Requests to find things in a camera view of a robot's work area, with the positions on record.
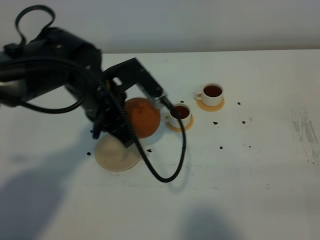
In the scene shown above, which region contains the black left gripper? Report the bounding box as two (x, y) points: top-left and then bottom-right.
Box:
(84, 83), (134, 148)

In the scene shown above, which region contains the near orange saucer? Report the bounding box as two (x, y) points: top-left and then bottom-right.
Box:
(165, 114), (195, 133)

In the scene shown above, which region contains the far white teacup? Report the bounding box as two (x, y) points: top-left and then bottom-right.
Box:
(194, 83), (224, 107)

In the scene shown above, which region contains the far orange saucer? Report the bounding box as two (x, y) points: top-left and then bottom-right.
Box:
(196, 96), (226, 113)

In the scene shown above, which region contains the black camera cable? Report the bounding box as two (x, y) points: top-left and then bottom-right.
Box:
(99, 84), (188, 183)

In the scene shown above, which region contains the white teacup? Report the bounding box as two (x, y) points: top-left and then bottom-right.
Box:
(164, 103), (192, 129)
(194, 83), (224, 107)

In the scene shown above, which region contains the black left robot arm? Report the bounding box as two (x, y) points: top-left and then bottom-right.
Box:
(0, 27), (136, 147)

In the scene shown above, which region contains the brown clay teapot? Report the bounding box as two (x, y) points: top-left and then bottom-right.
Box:
(124, 97), (161, 139)

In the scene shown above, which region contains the round beige teapot coaster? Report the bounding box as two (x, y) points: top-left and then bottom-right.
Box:
(94, 134), (141, 172)

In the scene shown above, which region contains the near white teacup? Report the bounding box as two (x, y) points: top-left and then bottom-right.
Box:
(164, 103), (192, 129)

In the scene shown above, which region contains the orange saucer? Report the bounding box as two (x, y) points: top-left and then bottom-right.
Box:
(196, 96), (226, 113)
(165, 114), (195, 133)

